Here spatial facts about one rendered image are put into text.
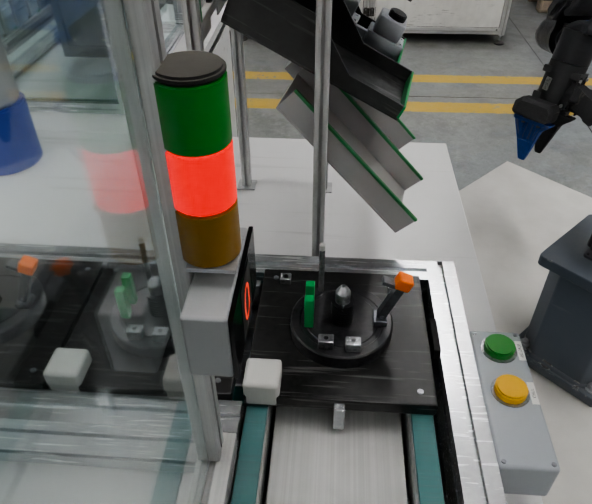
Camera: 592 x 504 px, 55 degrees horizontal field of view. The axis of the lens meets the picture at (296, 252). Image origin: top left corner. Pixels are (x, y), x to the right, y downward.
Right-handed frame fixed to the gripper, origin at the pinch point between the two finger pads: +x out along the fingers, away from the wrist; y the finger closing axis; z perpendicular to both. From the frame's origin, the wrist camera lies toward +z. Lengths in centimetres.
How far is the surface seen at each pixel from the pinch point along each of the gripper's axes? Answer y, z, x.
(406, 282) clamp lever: -39.4, 2.1, 14.0
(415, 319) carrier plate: -32.5, 2.6, 22.5
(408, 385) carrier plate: -43, 8, 25
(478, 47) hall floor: 345, -153, 27
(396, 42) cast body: -12.2, -23.9, -8.6
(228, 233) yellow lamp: -71, -1, 0
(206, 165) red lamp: -73, -2, -6
